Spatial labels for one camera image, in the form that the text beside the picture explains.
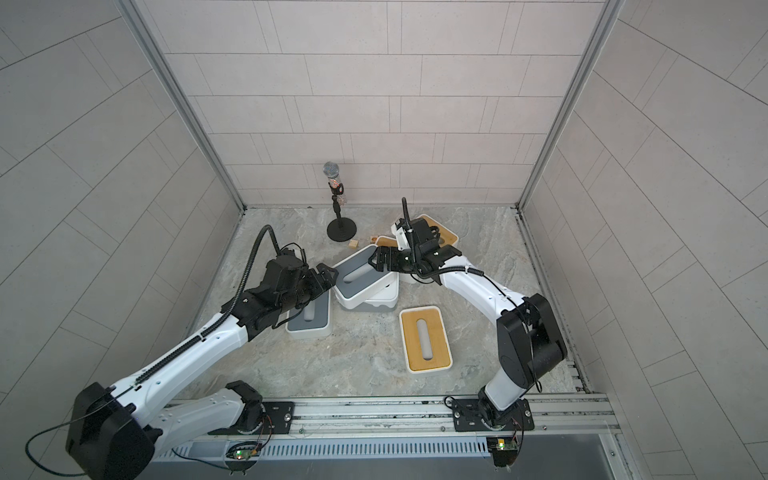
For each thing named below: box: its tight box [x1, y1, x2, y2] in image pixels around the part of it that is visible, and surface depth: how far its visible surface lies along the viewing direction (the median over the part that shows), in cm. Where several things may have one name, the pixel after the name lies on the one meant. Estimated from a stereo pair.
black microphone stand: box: [323, 161, 357, 242], surface depth 110 cm
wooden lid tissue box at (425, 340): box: [399, 306, 453, 374], surface depth 82 cm
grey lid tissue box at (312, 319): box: [285, 289, 332, 339], surface depth 83 cm
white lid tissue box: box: [364, 275, 400, 308], surface depth 86 cm
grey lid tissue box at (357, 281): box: [332, 245, 399, 309], surface depth 84 cm
